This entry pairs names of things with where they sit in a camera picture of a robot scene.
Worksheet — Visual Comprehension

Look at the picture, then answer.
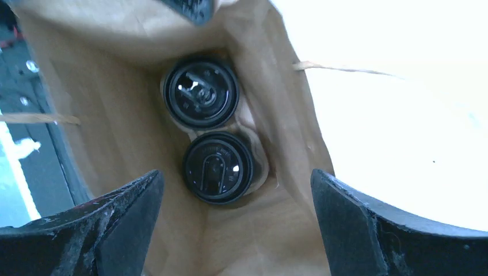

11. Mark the green brown paper bag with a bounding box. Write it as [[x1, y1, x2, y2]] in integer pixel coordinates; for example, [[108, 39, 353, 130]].
[[9, 1, 334, 275]]

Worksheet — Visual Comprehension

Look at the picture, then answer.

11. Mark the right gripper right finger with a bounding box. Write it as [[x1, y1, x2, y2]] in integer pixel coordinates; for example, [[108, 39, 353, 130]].
[[310, 169, 487, 276]]

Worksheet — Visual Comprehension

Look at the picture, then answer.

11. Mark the black coffee cup lid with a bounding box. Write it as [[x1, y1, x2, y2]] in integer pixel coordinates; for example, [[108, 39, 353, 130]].
[[182, 131, 257, 205]]

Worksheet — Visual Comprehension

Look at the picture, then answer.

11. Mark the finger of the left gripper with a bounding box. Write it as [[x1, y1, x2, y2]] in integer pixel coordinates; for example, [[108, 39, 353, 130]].
[[161, 0, 215, 26]]

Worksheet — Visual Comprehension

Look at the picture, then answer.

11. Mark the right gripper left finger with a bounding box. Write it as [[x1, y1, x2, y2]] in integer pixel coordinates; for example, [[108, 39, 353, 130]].
[[1, 170, 164, 275]]

